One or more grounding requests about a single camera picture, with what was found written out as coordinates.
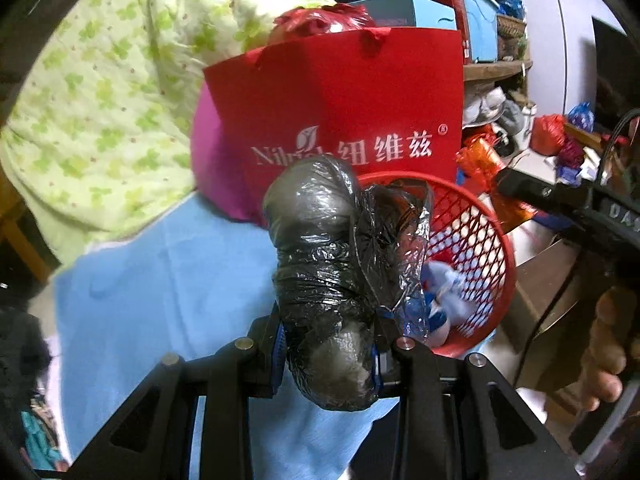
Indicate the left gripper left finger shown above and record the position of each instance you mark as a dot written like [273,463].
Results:
[268,360]

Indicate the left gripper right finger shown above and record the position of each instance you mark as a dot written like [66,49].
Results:
[391,349]

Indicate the black plastic bag trash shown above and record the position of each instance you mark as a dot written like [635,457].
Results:
[346,253]

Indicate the orange wrapper trash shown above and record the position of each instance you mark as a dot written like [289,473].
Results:
[481,163]

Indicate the blue plastic wrapper trash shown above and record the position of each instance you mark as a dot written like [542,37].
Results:
[435,305]

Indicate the right hand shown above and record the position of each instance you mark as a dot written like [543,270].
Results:
[605,357]

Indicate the red bag on floor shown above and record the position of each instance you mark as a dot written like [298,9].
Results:
[548,136]

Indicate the blue towel blanket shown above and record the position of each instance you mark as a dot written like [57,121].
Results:
[188,284]

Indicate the red mesh basket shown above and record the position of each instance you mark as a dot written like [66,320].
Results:
[467,235]

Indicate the magenta pillow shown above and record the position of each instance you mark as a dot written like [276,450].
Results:
[217,170]

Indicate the wooden shelf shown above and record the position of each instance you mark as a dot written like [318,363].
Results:
[495,71]

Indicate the teal garment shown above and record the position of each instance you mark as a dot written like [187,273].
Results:
[41,441]

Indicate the black clothing pile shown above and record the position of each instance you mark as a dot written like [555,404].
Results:
[24,358]

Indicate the blue plastic storage bin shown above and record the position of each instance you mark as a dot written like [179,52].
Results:
[481,16]

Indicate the red Nilrich paper bag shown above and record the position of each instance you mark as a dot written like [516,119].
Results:
[380,99]

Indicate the green clover quilt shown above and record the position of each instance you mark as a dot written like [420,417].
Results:
[98,142]

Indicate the light blue shoe box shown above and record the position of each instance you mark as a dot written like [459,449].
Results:
[410,13]

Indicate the red plastic bag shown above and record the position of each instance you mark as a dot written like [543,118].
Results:
[302,22]

